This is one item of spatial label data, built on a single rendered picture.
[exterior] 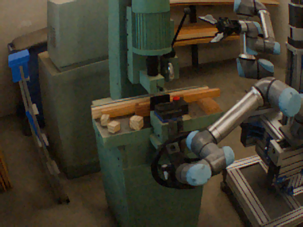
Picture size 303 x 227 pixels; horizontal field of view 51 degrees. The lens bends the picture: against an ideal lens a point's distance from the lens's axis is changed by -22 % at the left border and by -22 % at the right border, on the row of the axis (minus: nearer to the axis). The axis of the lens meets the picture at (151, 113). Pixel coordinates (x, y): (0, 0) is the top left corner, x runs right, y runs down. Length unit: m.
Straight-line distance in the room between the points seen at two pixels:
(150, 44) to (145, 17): 0.14
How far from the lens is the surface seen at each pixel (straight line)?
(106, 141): 1.73
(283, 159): 1.93
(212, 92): 2.02
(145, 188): 1.95
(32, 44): 3.29
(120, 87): 2.03
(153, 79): 1.81
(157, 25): 1.69
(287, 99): 1.42
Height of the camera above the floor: 1.78
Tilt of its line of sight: 28 degrees down
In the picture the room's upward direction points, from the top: 2 degrees counter-clockwise
